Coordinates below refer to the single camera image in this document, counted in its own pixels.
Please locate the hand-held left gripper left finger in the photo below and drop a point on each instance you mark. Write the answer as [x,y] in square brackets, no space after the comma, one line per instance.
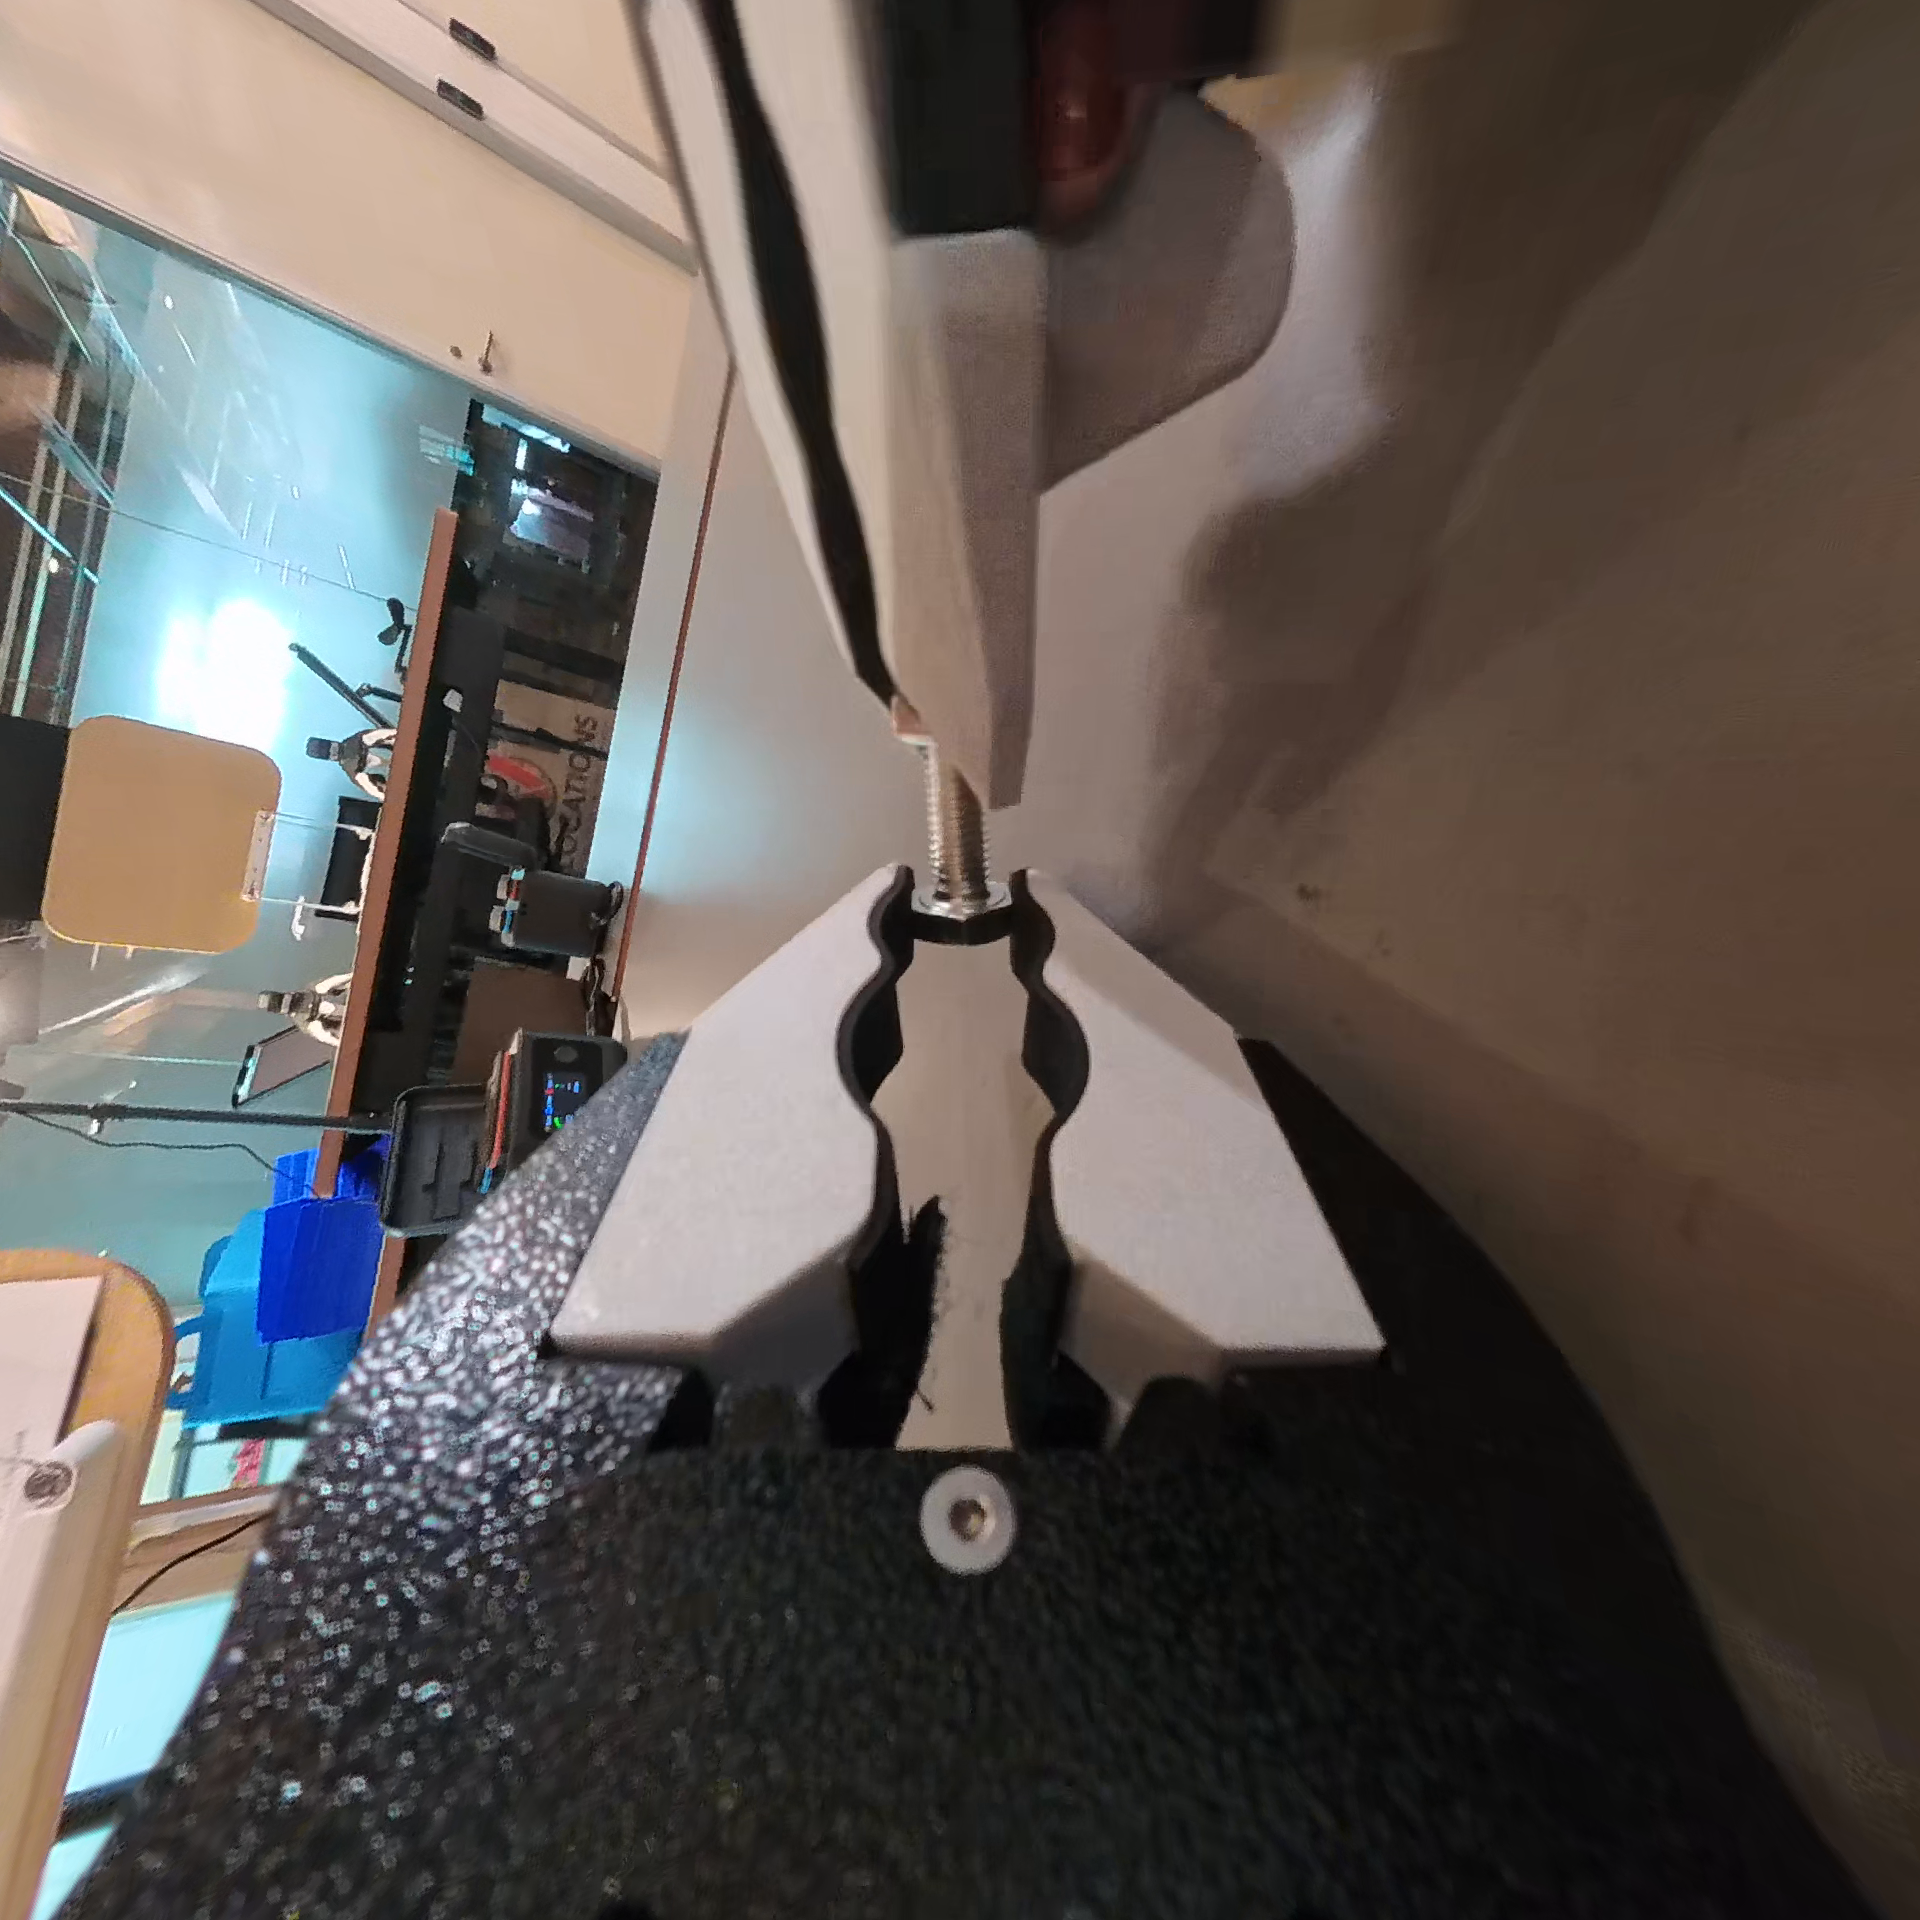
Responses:
[720,1168]

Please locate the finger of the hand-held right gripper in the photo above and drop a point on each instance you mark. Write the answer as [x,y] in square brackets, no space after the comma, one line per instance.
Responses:
[717,222]
[960,524]

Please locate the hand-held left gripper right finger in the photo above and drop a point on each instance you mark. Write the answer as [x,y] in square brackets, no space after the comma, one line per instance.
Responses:
[1184,1182]

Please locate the steel hex bolt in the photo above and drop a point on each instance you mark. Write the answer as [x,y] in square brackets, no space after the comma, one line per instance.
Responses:
[954,831]

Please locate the steel hex nut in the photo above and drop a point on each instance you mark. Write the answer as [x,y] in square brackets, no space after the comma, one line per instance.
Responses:
[960,918]

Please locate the black device with screen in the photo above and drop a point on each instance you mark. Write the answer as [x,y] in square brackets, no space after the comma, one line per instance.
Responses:
[546,1102]

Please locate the black battery charger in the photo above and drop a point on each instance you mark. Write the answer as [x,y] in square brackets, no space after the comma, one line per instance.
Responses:
[434,1168]

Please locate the black case with latches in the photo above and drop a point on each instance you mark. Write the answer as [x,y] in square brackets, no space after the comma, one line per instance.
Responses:
[540,905]

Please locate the printed banner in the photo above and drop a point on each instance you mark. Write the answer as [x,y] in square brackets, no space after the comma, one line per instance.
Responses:
[546,787]

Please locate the blue plastic bin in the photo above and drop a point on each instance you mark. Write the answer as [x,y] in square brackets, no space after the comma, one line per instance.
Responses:
[284,1290]

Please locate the wooden edged desk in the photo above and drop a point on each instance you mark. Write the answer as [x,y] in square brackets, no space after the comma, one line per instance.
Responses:
[392,841]

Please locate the beige chair back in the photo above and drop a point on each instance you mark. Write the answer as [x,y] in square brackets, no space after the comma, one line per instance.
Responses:
[157,831]

